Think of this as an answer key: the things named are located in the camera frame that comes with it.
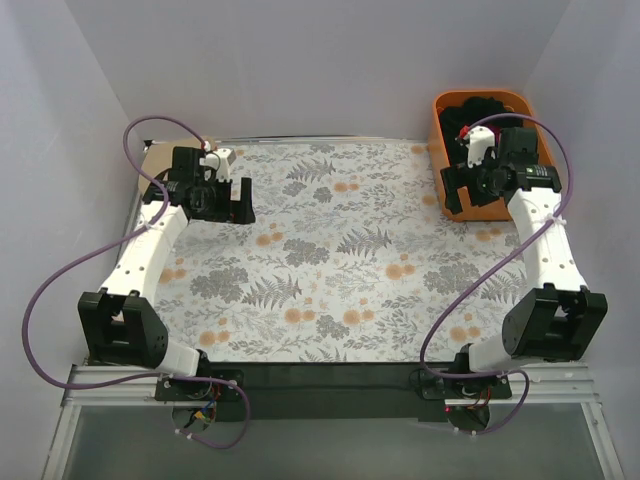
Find black t-shirt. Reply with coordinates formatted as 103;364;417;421
439;96;508;165

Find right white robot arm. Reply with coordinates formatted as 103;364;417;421
441;126;608;398

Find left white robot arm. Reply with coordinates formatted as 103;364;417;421
78;146;256;400

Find beige folded t-shirt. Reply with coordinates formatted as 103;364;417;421
142;138;201;177

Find orange plastic basket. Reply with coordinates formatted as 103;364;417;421
427;88;534;222

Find floral patterned table mat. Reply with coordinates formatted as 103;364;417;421
154;141;528;362

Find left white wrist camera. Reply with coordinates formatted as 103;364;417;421
199;148;236;183

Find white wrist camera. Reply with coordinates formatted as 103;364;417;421
458;126;496;168
199;148;236;183

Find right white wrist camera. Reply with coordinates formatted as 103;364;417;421
458;126;496;168

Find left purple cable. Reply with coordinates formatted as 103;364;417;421
22;115;251;450

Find purple cable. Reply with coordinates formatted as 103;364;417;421
22;115;251;450
419;112;576;437

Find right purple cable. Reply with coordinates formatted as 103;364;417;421
419;112;576;437

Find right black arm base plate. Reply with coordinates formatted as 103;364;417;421
408;369;512;401

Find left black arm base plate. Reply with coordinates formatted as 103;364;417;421
153;369;244;402

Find aluminium frame rail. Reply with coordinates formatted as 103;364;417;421
69;362;600;404

